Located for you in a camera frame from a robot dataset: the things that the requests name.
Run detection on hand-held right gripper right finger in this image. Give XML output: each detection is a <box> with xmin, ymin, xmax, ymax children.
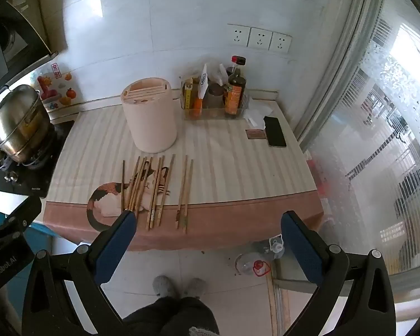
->
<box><xmin>281</xmin><ymin>211</ymin><xmax>396</xmax><ymax>336</ymax></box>

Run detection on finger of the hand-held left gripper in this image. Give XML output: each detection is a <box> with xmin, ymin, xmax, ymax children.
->
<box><xmin>0</xmin><ymin>196</ymin><xmax>43</xmax><ymax>235</ymax></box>

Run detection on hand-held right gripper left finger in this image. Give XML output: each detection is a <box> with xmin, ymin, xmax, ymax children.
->
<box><xmin>21</xmin><ymin>209</ymin><xmax>138</xmax><ymax>336</ymax></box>

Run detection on row of wooden chopsticks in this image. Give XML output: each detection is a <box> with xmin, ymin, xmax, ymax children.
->
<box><xmin>126</xmin><ymin>153</ymin><xmax>194</xmax><ymax>234</ymax></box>

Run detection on clear bottle white cap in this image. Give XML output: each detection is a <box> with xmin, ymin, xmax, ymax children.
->
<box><xmin>254</xmin><ymin>236</ymin><xmax>286</xmax><ymax>260</ymax></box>

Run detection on teal base cabinet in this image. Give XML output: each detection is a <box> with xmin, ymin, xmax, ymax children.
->
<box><xmin>28</xmin><ymin>222</ymin><xmax>57</xmax><ymax>253</ymax></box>

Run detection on black glass gas stove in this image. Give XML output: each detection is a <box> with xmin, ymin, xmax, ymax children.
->
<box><xmin>0</xmin><ymin>121</ymin><xmax>76</xmax><ymax>198</ymax></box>

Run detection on grey slipper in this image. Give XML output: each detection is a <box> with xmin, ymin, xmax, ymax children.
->
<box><xmin>153</xmin><ymin>275</ymin><xmax>178</xmax><ymax>299</ymax></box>
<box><xmin>183</xmin><ymin>277</ymin><xmax>207</xmax><ymax>299</ymax></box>

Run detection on door floor track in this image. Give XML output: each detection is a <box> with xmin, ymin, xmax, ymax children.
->
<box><xmin>266</xmin><ymin>257</ymin><xmax>323</xmax><ymax>336</ymax></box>

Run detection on person's dark trousered legs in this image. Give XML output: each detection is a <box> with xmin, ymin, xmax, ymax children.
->
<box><xmin>121</xmin><ymin>296</ymin><xmax>220</xmax><ymax>336</ymax></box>

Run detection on stainless steel steamer pot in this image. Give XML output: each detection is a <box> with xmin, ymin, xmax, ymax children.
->
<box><xmin>0</xmin><ymin>84</ymin><xmax>55</xmax><ymax>164</ymax></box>

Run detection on striped cat print tablecloth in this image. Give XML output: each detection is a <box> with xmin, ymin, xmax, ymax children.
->
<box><xmin>43</xmin><ymin>100</ymin><xmax>324</xmax><ymax>252</ymax></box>

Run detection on black smartphone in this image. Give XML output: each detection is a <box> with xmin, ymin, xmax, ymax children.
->
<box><xmin>263</xmin><ymin>116</ymin><xmax>288</xmax><ymax>148</ymax></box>

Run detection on frosted glass sliding door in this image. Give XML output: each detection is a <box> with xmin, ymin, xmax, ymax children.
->
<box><xmin>294</xmin><ymin>0</ymin><xmax>420</xmax><ymax>288</ymax></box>

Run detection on clear condiment tray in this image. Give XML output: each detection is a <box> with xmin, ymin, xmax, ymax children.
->
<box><xmin>180</xmin><ymin>93</ymin><xmax>250</xmax><ymax>121</ymax></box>

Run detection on dark sauce bottle orange label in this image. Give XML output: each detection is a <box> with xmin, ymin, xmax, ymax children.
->
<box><xmin>224</xmin><ymin>68</ymin><xmax>247</xmax><ymax>118</ymax></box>

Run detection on black range hood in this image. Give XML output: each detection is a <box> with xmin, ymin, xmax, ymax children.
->
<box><xmin>0</xmin><ymin>0</ymin><xmax>58</xmax><ymax>93</ymax></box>

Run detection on yellow seasoning box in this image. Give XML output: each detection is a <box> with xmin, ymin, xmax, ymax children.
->
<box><xmin>183</xmin><ymin>80</ymin><xmax>194</xmax><ymax>111</ymax></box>

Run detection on grey lidded spice jar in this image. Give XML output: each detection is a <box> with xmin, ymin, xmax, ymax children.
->
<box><xmin>206</xmin><ymin>83</ymin><xmax>225</xmax><ymax>110</ymax></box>

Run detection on white labelled packet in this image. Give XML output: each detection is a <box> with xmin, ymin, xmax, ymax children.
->
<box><xmin>197</xmin><ymin>64</ymin><xmax>210</xmax><ymax>99</ymax></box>

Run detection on dark bottle red black cap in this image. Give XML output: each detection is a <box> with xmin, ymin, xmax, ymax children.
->
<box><xmin>230</xmin><ymin>55</ymin><xmax>246</xmax><ymax>78</ymax></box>

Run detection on clear bottle red cap ring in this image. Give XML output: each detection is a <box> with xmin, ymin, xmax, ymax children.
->
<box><xmin>235</xmin><ymin>252</ymin><xmax>272</xmax><ymax>277</ymax></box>

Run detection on fruit print wall sticker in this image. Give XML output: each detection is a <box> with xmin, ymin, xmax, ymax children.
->
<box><xmin>37</xmin><ymin>64</ymin><xmax>78</xmax><ymax>113</ymax></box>

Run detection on beige wall cabinet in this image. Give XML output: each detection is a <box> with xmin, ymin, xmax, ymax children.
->
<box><xmin>5</xmin><ymin>0</ymin><xmax>71</xmax><ymax>55</ymax></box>

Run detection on white wall socket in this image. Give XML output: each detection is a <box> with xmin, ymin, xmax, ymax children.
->
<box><xmin>247</xmin><ymin>27</ymin><xmax>274</xmax><ymax>51</ymax></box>
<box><xmin>227</xmin><ymin>24</ymin><xmax>251</xmax><ymax>47</ymax></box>
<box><xmin>269</xmin><ymin>31</ymin><xmax>292</xmax><ymax>55</ymax></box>

